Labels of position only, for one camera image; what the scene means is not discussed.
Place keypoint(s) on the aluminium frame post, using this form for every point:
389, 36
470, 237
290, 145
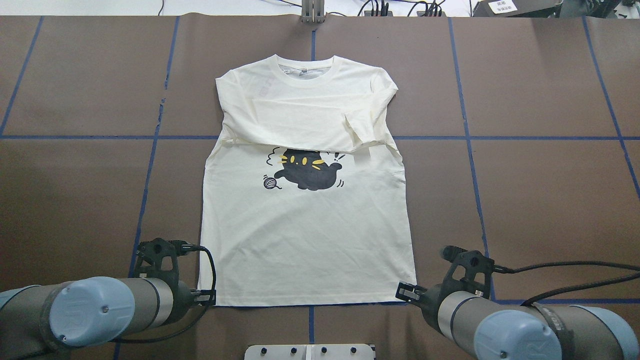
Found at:
313, 11

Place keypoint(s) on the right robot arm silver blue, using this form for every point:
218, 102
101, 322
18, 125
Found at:
487, 330

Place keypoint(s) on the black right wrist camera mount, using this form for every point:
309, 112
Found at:
470, 271

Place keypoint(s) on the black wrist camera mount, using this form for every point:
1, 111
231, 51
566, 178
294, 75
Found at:
470, 271
158, 259

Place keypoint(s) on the cream long sleeve cat shirt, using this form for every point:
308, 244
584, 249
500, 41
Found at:
304, 191

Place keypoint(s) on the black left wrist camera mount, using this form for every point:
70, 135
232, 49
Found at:
158, 259

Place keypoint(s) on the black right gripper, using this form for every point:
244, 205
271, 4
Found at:
429, 303

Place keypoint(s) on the black box with white label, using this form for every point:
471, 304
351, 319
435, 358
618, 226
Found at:
517, 9

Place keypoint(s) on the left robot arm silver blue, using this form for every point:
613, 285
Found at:
47, 322

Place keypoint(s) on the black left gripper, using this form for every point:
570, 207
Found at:
185, 295

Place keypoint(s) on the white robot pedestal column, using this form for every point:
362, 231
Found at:
332, 351

